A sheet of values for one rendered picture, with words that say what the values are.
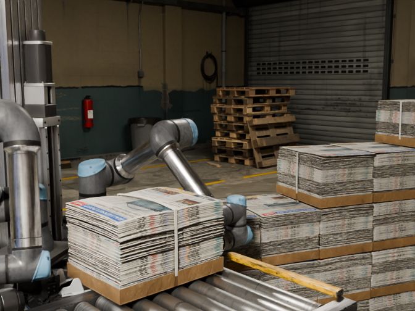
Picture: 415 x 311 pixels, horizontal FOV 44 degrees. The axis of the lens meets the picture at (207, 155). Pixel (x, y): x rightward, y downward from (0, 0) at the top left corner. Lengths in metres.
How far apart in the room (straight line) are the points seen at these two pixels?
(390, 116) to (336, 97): 7.19
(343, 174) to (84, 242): 1.26
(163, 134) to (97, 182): 0.43
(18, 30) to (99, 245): 0.93
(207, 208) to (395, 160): 1.22
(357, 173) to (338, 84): 7.61
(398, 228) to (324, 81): 7.67
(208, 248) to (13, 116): 0.66
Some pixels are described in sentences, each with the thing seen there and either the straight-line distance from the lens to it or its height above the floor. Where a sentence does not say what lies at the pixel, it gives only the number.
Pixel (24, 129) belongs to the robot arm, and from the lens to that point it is 1.43.
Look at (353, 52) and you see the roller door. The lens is 9.82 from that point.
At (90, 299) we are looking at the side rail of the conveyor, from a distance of 1.48.
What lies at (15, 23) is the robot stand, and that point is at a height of 1.59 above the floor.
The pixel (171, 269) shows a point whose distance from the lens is 1.48.
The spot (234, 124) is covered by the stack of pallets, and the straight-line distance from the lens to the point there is 8.73.
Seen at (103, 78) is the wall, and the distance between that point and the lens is 9.38.
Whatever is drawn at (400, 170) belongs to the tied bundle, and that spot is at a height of 0.98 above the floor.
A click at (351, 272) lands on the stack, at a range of 2.49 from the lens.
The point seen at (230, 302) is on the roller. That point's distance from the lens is 1.45.
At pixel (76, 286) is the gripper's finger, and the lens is 1.53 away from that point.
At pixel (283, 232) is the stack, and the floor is 0.75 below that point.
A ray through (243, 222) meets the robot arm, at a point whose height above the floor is 0.87.
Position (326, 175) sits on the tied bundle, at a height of 0.98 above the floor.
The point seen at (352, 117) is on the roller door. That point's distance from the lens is 9.82.
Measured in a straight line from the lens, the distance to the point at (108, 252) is 1.40.
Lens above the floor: 1.38
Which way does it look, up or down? 8 degrees down
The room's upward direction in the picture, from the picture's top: straight up
